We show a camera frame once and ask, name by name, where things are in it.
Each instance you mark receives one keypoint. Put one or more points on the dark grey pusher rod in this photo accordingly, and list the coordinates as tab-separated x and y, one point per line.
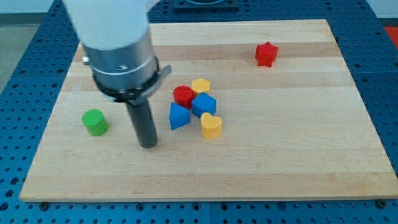
143	122

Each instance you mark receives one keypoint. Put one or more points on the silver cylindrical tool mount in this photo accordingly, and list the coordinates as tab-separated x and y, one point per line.
127	74

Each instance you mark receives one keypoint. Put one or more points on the green cylinder block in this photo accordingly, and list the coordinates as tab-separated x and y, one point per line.
95	122

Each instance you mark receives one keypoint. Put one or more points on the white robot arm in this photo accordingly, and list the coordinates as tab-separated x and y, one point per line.
117	41

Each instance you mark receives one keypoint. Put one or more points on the blue triangle block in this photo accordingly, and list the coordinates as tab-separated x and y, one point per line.
179	116

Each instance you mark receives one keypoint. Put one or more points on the red cylinder block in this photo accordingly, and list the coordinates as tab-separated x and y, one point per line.
183	96

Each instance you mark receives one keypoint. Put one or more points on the blue cube block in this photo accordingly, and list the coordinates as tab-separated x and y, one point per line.
203	103

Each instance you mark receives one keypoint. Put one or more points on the yellow hexagon block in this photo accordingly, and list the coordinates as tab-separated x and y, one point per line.
200	85

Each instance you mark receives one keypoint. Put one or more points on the yellow heart block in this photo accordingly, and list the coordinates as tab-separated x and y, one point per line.
211	126

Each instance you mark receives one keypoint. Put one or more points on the wooden board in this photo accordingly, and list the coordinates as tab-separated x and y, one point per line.
297	130

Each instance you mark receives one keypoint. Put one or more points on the red star block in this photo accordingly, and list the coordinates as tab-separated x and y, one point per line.
266	54

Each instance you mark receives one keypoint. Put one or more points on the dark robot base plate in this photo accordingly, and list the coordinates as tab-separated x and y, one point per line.
204	5

